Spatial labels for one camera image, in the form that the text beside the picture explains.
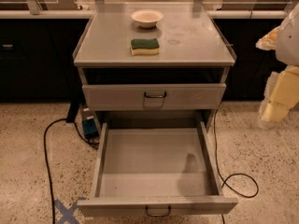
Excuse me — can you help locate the blue tape cross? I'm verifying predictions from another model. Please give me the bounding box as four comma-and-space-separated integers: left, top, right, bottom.
54, 197, 83, 224

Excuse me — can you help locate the black upper drawer handle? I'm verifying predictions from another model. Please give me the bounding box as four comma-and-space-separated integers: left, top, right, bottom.
144, 91, 167, 99

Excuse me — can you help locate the grey metal drawer cabinet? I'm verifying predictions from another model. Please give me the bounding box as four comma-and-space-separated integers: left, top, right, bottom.
74, 3, 235, 134

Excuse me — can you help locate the black cable right floor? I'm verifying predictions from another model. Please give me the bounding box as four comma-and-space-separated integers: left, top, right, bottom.
212, 108, 260, 224

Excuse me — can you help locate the black middle drawer handle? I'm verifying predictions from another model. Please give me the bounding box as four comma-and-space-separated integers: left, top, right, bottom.
145, 206, 172, 217

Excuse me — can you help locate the white ceramic bowl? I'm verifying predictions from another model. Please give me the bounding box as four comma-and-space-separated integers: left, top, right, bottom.
131, 9, 164, 28

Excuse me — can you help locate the green and yellow sponge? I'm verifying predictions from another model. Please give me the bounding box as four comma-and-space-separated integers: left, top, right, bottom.
131, 38, 160, 56

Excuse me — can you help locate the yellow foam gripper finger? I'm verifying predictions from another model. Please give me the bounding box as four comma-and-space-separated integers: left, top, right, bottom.
256, 26, 279, 50
258, 65, 299, 129

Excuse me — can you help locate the grey drawer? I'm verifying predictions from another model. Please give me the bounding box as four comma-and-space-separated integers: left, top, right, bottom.
78, 121, 238, 217
82, 83, 226, 111

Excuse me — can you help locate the black cable floor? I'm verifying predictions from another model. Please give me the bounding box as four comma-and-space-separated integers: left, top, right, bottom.
212, 108, 260, 224
42, 118, 101, 224

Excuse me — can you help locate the black drawer handle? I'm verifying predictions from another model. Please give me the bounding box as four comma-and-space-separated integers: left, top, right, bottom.
145, 206, 172, 217
144, 91, 167, 99

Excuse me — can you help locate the black cable left floor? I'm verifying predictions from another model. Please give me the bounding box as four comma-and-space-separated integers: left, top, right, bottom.
42, 118, 101, 224

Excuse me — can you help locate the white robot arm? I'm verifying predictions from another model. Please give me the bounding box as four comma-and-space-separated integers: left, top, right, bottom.
256, 4, 299, 128

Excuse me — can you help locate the blue power box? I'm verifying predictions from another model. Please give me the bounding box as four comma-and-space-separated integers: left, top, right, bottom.
80, 105, 99, 139

